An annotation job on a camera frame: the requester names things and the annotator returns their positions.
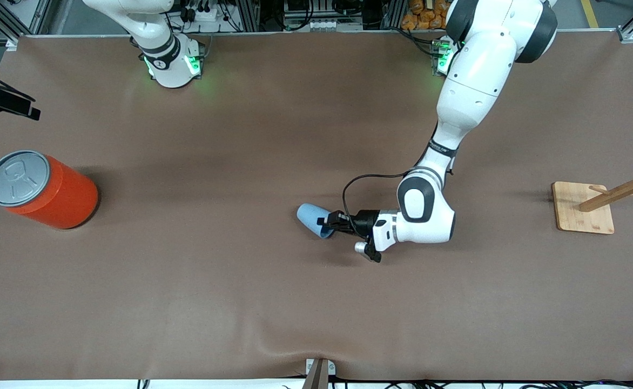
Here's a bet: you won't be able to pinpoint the brown table cloth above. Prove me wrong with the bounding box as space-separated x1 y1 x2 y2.
0 30 633 381

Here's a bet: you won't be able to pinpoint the orange packaged goods pile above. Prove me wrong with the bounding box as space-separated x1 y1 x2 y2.
401 0 457 31

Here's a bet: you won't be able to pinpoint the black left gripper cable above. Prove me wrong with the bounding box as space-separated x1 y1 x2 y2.
342 173 420 218

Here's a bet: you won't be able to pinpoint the aluminium frame post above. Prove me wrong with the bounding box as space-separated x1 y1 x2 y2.
235 0 261 32
381 0 407 30

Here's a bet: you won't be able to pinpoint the blue plastic cup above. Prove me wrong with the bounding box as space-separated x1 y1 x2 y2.
297 203 335 239

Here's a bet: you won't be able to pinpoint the black arm base cable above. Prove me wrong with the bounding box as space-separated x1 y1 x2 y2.
392 26 442 58

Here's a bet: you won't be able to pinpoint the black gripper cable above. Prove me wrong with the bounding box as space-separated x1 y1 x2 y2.
342 173 420 218
0 63 37 102

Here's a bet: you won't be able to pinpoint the wooden cup rack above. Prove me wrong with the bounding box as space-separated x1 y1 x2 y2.
552 145 633 234

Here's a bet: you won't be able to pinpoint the white power strip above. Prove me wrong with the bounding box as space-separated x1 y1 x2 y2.
306 19 363 32

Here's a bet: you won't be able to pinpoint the orange can with grey lid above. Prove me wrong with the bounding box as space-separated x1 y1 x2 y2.
0 150 99 230

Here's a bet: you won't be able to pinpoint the power strip with black plugs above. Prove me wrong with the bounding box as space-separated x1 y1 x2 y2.
179 0 232 22

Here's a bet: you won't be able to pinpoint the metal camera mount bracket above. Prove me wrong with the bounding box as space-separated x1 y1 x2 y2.
303 358 336 389

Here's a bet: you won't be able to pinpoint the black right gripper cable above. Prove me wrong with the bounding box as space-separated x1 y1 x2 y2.
0 63 37 102

